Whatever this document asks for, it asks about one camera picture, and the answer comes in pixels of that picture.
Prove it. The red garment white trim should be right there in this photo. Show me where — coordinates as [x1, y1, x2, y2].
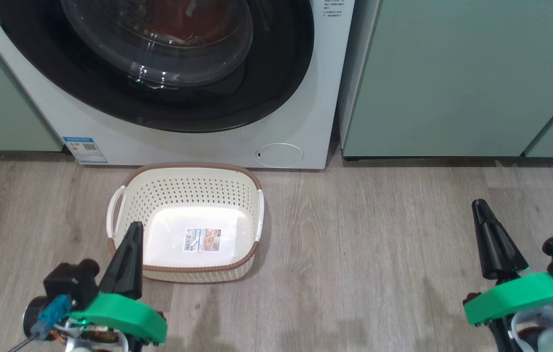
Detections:
[152, 0, 252, 44]

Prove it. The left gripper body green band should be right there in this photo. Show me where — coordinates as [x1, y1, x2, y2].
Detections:
[61, 292, 168, 352]

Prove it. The basket product label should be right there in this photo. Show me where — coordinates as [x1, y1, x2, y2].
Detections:
[183, 227, 221, 253]

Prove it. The cream perforated laundry basket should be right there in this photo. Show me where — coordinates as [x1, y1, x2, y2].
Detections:
[106, 163, 265, 284]

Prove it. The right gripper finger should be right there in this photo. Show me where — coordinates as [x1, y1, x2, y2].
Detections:
[478, 199, 529, 276]
[472, 199, 505, 280]

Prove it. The black glass washing machine door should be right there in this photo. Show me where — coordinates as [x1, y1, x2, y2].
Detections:
[0, 0, 315, 133]

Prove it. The blue cable connector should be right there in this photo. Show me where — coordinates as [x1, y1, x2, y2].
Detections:
[31, 295, 72, 340]

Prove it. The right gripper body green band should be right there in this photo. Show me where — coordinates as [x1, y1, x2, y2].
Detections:
[463, 271, 553, 352]

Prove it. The large pale green cabinet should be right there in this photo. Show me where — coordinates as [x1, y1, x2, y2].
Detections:
[337, 0, 553, 159]

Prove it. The thin black cable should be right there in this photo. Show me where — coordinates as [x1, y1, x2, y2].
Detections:
[10, 336, 38, 352]

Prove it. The white washing machine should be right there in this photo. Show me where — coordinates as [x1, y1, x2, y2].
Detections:
[0, 0, 355, 170]

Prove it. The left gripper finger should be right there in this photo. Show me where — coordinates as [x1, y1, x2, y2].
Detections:
[99, 222, 136, 297]
[122, 221, 144, 300]

